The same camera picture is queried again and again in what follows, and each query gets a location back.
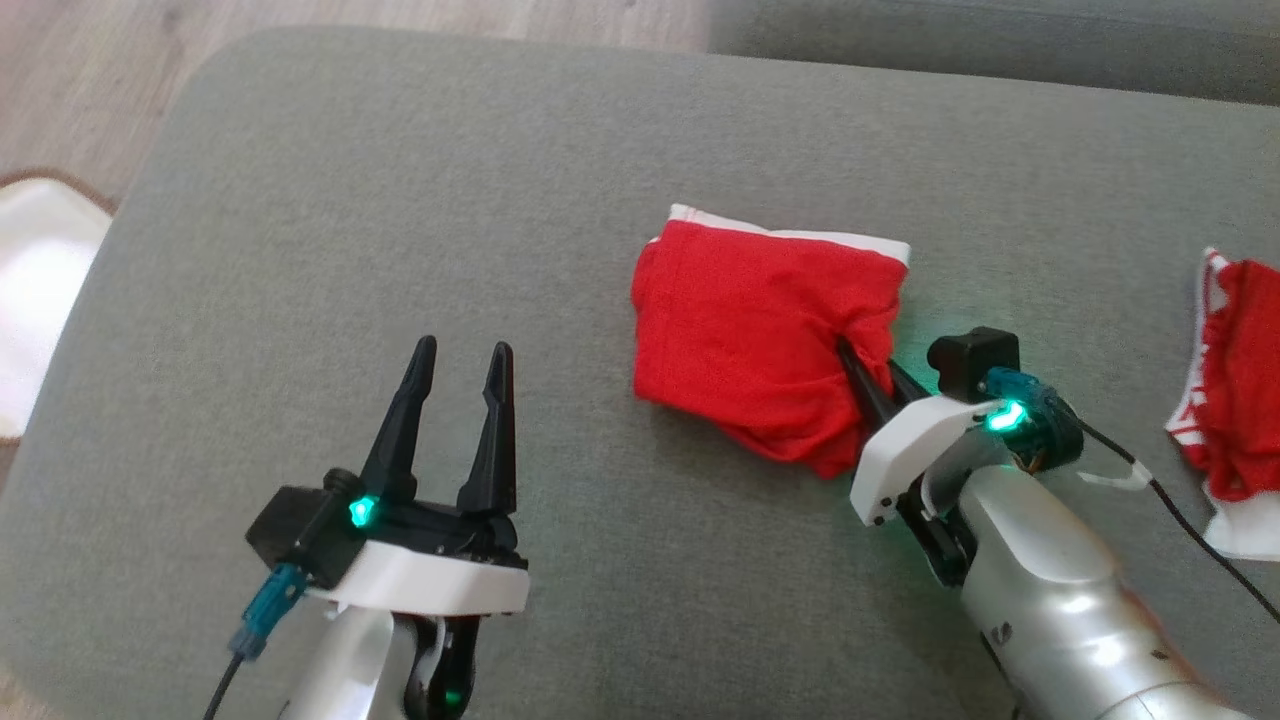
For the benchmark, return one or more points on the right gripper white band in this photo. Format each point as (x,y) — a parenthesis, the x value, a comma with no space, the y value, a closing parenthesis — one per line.
(900,445)

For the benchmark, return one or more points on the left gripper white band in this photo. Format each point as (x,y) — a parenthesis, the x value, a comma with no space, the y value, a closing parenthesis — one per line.
(430,585)

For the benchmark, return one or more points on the red Bulls 23 shorts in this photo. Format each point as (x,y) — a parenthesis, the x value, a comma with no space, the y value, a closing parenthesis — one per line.
(740,330)

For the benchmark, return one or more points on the red Bulls 23 jersey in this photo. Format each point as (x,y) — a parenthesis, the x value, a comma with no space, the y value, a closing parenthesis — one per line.
(1245,400)

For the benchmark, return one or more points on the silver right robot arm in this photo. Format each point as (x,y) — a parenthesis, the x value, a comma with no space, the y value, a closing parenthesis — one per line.
(1050,600)

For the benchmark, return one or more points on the white tag strip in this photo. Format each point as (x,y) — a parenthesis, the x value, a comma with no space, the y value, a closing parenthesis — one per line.
(1115,479)

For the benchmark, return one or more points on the grey fabric sofa seat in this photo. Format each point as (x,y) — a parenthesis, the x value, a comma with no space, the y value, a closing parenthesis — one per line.
(400,200)

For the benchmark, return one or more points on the grey sofa cushion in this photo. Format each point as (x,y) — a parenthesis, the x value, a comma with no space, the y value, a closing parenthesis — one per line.
(1000,40)

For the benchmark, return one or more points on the white laundry basket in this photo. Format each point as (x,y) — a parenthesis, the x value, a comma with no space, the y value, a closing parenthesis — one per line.
(40,300)

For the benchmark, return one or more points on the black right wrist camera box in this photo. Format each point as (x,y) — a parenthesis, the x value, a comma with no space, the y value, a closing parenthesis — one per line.
(975,355)

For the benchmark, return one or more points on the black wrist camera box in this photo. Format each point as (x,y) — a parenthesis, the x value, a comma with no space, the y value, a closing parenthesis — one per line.
(295,530)
(975,355)

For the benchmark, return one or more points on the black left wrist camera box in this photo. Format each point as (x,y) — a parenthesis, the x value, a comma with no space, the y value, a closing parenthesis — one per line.
(295,530)

